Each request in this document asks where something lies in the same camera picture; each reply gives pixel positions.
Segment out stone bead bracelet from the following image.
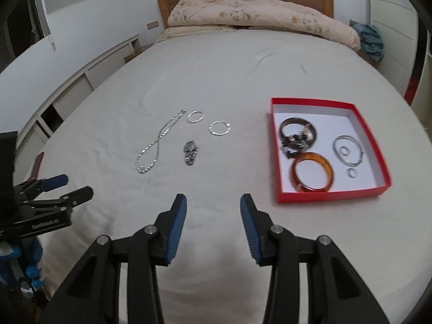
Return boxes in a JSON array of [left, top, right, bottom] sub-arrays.
[[282, 125, 316, 160]]

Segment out amber bangle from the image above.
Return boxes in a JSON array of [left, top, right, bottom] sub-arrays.
[[289, 153, 335, 194]]

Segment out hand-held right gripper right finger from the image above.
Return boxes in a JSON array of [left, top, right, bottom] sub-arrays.
[[239, 194, 392, 324]]

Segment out twisted silver hoop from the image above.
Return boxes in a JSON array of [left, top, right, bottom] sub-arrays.
[[208, 120, 233, 137]]

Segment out silver pendant watch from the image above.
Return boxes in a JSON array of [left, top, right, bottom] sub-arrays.
[[183, 141, 200, 166]]

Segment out red jewelry box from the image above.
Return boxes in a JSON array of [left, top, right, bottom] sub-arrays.
[[271, 97, 393, 204]]

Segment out white wardrobe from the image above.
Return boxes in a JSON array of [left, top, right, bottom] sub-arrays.
[[364, 0, 419, 98]]

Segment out red object by wardrobe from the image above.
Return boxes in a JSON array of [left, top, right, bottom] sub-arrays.
[[403, 64, 422, 103]]

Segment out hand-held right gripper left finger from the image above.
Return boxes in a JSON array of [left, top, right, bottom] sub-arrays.
[[39, 194, 188, 324]]

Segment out cream pillow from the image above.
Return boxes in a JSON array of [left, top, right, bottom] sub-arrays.
[[158, 25, 237, 41]]

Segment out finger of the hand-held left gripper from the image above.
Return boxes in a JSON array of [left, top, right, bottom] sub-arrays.
[[18, 186, 94, 218], [13, 174, 69, 206]]

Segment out thin silver bangle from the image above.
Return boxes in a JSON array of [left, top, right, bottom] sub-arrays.
[[333, 135, 366, 167]]

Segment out beige floral quilt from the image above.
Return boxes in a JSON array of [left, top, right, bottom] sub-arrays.
[[168, 0, 361, 53]]

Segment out pearl necklace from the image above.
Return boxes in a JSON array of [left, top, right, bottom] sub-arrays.
[[136, 109, 187, 174]]

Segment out dark brown bangle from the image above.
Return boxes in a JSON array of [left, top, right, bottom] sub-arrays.
[[279, 117, 318, 149]]

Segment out blue crumpled clothes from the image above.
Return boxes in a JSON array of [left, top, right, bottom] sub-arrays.
[[351, 22, 385, 62]]

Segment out white low window cabinet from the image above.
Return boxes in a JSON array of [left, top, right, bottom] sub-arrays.
[[0, 35, 140, 190]]

